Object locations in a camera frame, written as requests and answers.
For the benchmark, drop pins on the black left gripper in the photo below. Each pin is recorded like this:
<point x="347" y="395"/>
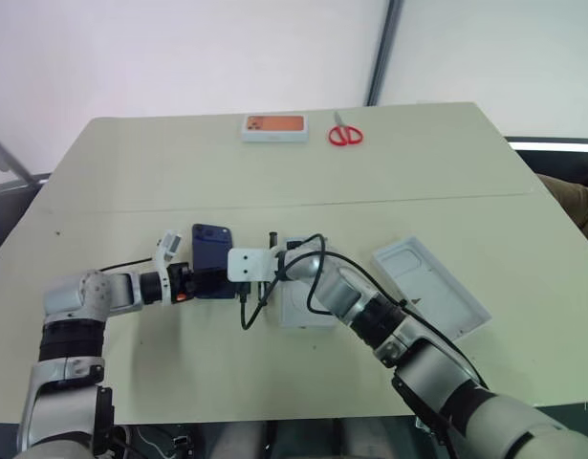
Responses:
<point x="182" y="282"/>

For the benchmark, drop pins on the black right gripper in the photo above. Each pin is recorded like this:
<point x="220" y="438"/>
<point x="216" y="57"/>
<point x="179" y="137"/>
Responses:
<point x="263" y="294"/>

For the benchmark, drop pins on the dark blue smartphone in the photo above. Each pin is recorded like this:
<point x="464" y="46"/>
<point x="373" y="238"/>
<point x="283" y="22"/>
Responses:
<point x="211" y="251"/>

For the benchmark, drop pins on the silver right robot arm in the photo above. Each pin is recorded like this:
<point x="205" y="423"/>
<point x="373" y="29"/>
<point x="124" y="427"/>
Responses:
<point x="418" y="349"/>

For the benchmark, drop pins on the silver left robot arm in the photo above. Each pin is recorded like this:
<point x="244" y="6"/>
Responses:
<point x="73" y="306"/>

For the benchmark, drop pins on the white phone box base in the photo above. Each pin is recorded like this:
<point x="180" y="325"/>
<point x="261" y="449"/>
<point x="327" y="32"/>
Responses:
<point x="296" y="306"/>

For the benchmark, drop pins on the white box with orange phone print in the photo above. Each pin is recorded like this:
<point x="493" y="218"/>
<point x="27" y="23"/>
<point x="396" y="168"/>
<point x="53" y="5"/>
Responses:
<point x="274" y="125"/>

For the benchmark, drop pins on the white phone box lid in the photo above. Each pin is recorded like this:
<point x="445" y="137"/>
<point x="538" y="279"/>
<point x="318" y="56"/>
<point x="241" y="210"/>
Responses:
<point x="432" y="282"/>

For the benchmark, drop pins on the dark shelf with light strip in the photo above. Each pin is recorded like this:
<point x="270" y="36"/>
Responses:
<point x="551" y="145"/>

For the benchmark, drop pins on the brown fabric object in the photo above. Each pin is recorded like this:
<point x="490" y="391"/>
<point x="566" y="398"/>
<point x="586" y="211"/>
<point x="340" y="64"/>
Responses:
<point x="575" y="201"/>

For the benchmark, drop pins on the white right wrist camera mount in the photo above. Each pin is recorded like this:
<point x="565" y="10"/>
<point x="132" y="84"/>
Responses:
<point x="248" y="271"/>

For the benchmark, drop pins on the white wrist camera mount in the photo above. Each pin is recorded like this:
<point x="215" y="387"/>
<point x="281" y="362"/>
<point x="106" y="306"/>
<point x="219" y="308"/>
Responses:
<point x="163" y="279"/>
<point x="248" y="271"/>

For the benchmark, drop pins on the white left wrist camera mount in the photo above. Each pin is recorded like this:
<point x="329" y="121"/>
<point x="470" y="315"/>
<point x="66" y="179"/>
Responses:
<point x="163" y="279"/>

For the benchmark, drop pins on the grey metal frame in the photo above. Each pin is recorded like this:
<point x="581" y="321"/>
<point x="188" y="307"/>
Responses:
<point x="9" y="160"/>

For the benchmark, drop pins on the dark window frame post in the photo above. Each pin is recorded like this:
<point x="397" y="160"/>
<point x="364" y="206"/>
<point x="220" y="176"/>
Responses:
<point x="384" y="52"/>

